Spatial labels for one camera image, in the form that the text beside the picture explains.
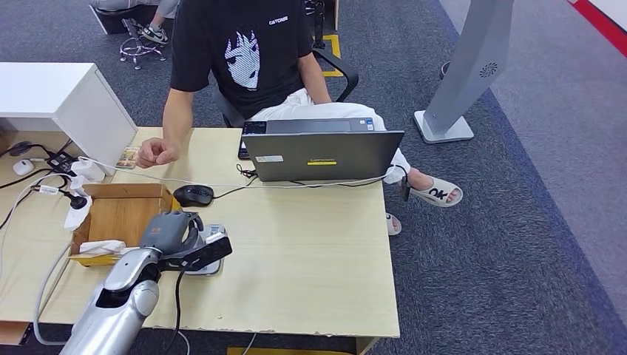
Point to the person's right hand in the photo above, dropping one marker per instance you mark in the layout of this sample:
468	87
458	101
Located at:
156	153

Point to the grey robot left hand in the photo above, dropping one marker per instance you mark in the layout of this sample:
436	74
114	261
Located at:
169	230

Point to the person's right forearm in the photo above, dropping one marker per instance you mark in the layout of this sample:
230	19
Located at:
176	117

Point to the person's left forearm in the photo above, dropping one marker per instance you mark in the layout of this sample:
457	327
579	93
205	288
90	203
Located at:
316	81

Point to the brown framed picture card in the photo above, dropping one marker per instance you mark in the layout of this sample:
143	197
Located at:
128	158

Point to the grey card reader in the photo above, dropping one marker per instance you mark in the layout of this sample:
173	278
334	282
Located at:
213	229

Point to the white card bundle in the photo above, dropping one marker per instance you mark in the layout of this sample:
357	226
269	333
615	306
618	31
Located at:
100	246

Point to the background person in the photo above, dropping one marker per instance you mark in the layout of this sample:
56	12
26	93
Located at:
154	34

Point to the person's right beige sandal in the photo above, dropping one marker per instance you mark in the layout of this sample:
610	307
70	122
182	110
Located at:
392	225

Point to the person's beige sandal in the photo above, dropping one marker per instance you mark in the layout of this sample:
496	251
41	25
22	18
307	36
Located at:
392	225
437	194

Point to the person's left beige sandal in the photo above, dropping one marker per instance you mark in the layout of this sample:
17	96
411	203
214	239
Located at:
437	194

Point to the black computer mouse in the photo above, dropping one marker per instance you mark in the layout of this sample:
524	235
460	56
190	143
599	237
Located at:
193	195

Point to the open cardboard box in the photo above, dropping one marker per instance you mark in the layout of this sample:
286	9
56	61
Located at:
120	215

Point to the large white power adapter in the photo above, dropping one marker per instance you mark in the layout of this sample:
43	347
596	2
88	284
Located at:
87	169

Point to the small white plug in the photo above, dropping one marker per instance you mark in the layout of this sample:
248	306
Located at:
77	184

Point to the black plug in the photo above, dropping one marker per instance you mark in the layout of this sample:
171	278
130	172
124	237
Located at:
77	201

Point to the white power strip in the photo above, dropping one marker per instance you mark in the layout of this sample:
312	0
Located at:
74	218

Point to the black power adapter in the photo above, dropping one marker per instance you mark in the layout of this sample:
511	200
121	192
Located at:
61	161

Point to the chrome stool base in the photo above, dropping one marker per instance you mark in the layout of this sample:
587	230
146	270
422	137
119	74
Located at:
137	48

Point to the white cabinet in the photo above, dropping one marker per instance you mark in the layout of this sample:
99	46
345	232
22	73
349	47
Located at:
41	90

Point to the white computer mouse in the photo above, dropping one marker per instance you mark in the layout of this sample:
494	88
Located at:
23	167

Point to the grey laptop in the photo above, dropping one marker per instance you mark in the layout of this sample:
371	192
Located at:
323	156

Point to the black office chair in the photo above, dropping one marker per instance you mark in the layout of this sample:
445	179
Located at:
347	73

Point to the grey kiosk stand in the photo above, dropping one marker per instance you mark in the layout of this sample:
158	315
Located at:
465	73

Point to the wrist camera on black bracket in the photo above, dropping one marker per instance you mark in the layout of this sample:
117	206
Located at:
205	252

